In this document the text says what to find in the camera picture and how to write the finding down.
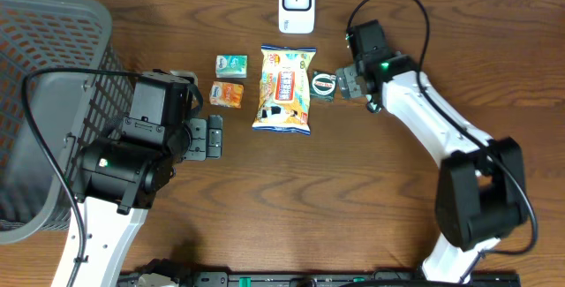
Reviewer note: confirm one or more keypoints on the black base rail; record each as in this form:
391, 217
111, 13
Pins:
167, 273

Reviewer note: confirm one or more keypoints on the teal silver small box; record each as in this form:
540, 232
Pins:
231, 66

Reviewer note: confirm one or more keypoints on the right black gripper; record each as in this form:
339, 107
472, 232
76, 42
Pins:
347, 81

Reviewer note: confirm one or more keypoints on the grey plastic mesh basket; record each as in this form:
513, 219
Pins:
70, 110

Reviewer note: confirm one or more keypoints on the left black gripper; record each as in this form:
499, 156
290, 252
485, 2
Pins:
202, 147

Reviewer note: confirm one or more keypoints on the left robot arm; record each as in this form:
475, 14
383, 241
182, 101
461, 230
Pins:
117, 180

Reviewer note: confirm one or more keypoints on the green Zam-Buk tin box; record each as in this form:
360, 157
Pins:
323, 86

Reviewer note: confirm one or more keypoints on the orange small box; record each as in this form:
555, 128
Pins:
226, 94

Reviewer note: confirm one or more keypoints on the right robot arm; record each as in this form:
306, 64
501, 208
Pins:
480, 190

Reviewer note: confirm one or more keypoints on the white barcode scanner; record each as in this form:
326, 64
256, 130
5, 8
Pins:
296, 16

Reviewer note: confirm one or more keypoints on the light green candy packet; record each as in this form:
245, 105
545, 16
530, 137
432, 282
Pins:
373, 107

